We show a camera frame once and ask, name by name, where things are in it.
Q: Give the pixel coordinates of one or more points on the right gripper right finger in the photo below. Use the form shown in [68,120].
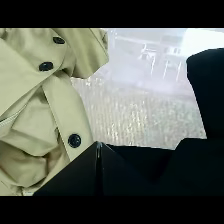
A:
[115,176]

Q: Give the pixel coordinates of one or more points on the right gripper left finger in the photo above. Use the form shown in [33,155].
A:
[78,176]

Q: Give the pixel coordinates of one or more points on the beige coat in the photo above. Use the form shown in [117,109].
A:
[33,83]

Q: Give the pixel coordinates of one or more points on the black garment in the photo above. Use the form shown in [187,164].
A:
[206,100]

